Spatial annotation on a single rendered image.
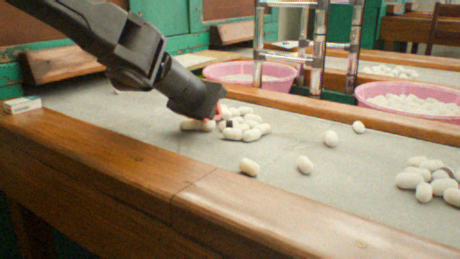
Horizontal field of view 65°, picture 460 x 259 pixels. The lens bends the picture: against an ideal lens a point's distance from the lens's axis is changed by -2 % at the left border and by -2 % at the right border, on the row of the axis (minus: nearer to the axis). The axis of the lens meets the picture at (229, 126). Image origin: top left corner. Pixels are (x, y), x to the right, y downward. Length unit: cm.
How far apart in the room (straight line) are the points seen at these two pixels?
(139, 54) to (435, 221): 42
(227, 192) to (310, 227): 11
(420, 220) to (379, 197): 6
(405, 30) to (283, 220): 299
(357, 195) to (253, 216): 16
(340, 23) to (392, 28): 43
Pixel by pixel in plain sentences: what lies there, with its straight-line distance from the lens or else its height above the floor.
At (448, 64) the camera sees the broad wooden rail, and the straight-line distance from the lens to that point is 138.
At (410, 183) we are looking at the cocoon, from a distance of 54.
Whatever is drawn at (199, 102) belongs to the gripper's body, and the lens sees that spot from 63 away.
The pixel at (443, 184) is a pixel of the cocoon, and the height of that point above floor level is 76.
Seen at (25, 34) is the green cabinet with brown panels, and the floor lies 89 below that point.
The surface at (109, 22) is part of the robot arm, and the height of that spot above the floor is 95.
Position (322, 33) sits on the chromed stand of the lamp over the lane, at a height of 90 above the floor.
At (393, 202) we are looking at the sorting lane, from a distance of 51.
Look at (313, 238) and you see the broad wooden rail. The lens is 38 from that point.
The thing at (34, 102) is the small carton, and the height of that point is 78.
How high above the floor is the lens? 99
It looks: 21 degrees down
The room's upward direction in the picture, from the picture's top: straight up
